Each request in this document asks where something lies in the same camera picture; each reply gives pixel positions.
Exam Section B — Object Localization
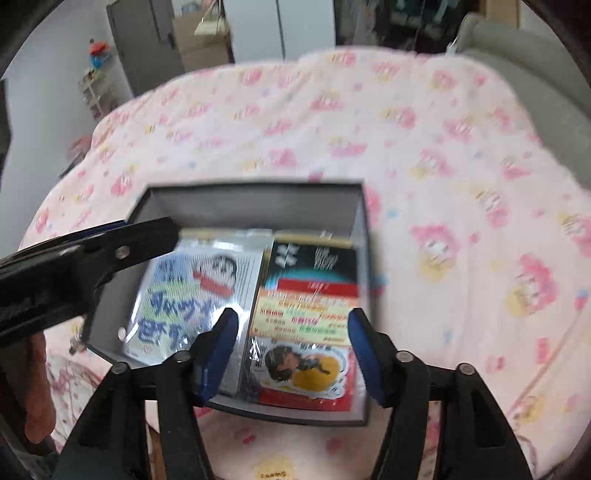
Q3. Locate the black box with colourful arc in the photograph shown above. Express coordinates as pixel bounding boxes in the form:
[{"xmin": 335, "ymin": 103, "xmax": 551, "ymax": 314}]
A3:
[{"xmin": 265, "ymin": 237, "xmax": 361, "ymax": 291}]

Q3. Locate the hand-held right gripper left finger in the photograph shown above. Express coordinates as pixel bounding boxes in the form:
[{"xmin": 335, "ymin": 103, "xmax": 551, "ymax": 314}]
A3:
[{"xmin": 51, "ymin": 307, "xmax": 239, "ymax": 480}]

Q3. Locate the grey cabinet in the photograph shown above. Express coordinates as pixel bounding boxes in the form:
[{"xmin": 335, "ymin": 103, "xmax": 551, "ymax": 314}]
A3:
[{"xmin": 106, "ymin": 0, "xmax": 179, "ymax": 97}]

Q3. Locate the pink object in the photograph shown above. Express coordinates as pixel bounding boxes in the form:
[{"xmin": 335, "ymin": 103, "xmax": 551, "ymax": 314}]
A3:
[{"xmin": 58, "ymin": 134, "xmax": 94, "ymax": 179}]

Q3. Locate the brown cardboard box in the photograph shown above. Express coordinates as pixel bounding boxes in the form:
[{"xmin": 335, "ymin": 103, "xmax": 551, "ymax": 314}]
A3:
[
  {"xmin": 478, "ymin": 0, "xmax": 523, "ymax": 25},
  {"xmin": 172, "ymin": 9, "xmax": 232, "ymax": 71}
]

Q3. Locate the white storage rack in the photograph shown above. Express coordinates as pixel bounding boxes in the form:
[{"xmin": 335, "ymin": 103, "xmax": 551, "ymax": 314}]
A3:
[{"xmin": 78, "ymin": 65, "xmax": 116, "ymax": 121}]

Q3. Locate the pink printed blanket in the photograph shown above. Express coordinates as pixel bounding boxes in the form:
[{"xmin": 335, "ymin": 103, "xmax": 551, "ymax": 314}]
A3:
[{"xmin": 18, "ymin": 46, "xmax": 591, "ymax": 480}]

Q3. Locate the grey box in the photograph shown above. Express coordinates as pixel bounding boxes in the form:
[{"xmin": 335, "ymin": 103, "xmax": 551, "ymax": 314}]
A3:
[{"xmin": 81, "ymin": 181, "xmax": 371, "ymax": 426}]

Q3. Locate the white wardrobe door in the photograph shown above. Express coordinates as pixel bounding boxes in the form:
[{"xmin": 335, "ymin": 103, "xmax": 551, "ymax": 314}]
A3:
[{"xmin": 233, "ymin": 0, "xmax": 336, "ymax": 62}]

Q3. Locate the red and blue toy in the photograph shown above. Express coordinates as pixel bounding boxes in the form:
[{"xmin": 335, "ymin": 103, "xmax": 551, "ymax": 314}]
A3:
[{"xmin": 89, "ymin": 41, "xmax": 112, "ymax": 70}]

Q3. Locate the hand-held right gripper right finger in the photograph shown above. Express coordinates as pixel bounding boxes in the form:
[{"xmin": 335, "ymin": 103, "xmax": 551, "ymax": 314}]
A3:
[{"xmin": 346, "ymin": 307, "xmax": 536, "ymax": 480}]

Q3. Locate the person's left forearm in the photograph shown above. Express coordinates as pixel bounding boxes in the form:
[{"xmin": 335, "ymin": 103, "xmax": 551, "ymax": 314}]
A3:
[{"xmin": 23, "ymin": 330, "xmax": 55, "ymax": 446}]

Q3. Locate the dark cluttered shelf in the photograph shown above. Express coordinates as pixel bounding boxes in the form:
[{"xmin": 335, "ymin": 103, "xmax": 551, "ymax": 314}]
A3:
[{"xmin": 335, "ymin": 0, "xmax": 462, "ymax": 52}]

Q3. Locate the comic print packet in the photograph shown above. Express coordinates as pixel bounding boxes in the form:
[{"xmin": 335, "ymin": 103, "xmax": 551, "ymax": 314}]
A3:
[{"xmin": 122, "ymin": 234, "xmax": 274, "ymax": 398}]

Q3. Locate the grey sofa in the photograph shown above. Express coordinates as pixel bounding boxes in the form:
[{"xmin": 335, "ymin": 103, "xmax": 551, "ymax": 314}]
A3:
[{"xmin": 455, "ymin": 13, "xmax": 591, "ymax": 158}]

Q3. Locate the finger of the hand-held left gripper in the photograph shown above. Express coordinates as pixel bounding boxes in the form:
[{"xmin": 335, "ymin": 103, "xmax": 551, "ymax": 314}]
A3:
[
  {"xmin": 16, "ymin": 220, "xmax": 134, "ymax": 259},
  {"xmin": 78, "ymin": 217, "xmax": 181, "ymax": 296}
]

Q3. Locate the red egg snack packet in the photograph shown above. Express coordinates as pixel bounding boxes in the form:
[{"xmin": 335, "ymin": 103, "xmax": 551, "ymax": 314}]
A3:
[{"xmin": 240, "ymin": 279, "xmax": 362, "ymax": 412}]

